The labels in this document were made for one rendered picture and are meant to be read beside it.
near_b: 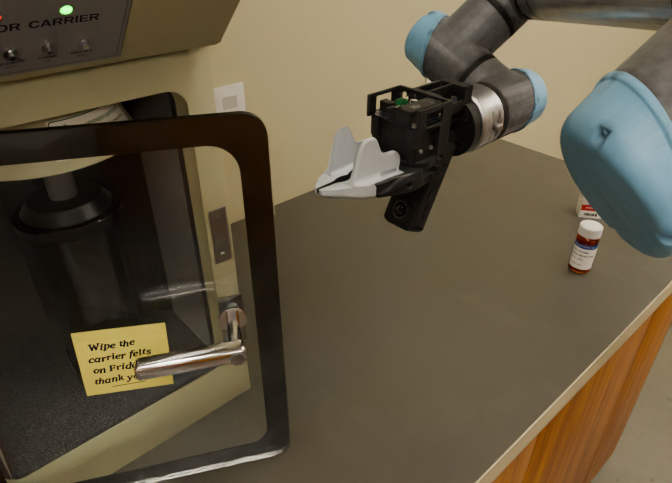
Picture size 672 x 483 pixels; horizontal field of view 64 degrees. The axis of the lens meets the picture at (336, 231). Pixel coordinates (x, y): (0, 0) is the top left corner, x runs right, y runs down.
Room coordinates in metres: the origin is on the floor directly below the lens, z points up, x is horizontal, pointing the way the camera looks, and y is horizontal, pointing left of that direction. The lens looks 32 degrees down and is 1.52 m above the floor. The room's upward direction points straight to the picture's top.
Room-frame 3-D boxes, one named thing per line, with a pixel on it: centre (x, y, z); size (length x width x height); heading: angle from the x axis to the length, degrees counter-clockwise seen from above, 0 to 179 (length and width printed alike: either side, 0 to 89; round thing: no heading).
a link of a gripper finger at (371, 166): (0.47, -0.03, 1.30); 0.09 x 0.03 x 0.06; 133
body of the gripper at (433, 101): (0.55, -0.09, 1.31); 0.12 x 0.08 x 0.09; 133
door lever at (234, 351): (0.33, 0.12, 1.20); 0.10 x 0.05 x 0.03; 104
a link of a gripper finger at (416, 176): (0.49, -0.06, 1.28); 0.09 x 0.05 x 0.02; 133
